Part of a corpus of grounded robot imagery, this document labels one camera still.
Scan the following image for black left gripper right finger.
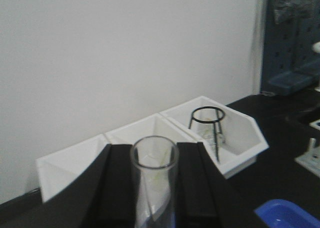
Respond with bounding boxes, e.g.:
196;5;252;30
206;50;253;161
175;142;265;228

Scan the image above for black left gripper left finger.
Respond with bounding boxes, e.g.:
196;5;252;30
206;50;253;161
74;143;138;228

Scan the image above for clear glass test tube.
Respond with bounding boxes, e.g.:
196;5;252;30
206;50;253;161
129;135;180;228

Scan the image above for white test tube rack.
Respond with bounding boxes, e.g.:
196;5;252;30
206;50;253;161
294;120;320;177

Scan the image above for grey-blue pegboard drying rack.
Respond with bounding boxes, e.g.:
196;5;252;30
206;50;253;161
260;0;320;96

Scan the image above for left white storage bin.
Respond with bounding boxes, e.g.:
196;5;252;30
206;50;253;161
35;134;108;203

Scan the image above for white storage bin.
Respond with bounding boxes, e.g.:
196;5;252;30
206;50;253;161
35;134;108;203
104;113;198;164
161;96;269;179

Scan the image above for glass flask in right bin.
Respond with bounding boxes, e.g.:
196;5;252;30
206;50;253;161
200;128;226;150

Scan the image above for right white storage bin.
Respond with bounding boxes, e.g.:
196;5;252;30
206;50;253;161
161;96;269;179

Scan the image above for blue plastic tray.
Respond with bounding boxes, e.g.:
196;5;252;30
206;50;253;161
254;199;320;228

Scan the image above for middle white storage bin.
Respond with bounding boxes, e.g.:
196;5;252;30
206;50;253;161
104;113;198;164

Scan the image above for black lab sink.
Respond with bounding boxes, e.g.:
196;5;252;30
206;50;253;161
287;107;320;130

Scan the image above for black wire tripod stand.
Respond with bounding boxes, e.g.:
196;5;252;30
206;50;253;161
188;106;226;163

